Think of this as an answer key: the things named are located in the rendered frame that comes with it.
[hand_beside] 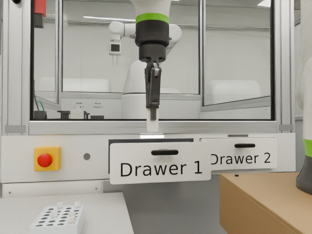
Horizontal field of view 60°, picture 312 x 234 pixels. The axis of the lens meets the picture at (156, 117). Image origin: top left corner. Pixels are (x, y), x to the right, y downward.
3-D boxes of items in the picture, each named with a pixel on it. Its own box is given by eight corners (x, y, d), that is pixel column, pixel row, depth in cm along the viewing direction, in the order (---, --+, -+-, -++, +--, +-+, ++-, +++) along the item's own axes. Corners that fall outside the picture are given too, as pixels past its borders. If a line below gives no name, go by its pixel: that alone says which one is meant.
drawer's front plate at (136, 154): (211, 180, 78) (211, 142, 79) (109, 184, 73) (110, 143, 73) (209, 178, 80) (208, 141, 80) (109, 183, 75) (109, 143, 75)
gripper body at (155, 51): (137, 49, 78) (137, 81, 78) (140, 41, 69) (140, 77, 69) (162, 50, 79) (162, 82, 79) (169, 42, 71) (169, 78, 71)
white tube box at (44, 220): (76, 245, 50) (77, 224, 50) (29, 248, 49) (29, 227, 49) (84, 220, 62) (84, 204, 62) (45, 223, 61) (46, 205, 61)
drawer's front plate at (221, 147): (277, 168, 98) (276, 138, 99) (201, 171, 93) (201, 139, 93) (274, 167, 100) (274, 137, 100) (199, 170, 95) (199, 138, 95)
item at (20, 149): (295, 171, 102) (295, 133, 102) (0, 183, 83) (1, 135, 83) (204, 147, 195) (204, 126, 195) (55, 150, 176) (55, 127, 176)
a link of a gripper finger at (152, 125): (157, 107, 74) (158, 107, 74) (158, 133, 74) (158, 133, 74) (146, 107, 74) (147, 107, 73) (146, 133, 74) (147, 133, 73)
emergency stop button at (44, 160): (51, 167, 78) (51, 153, 78) (36, 167, 78) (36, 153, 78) (53, 165, 81) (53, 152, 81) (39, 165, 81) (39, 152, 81)
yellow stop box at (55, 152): (58, 171, 81) (58, 147, 81) (33, 172, 80) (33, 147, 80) (61, 168, 86) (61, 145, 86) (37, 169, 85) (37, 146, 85)
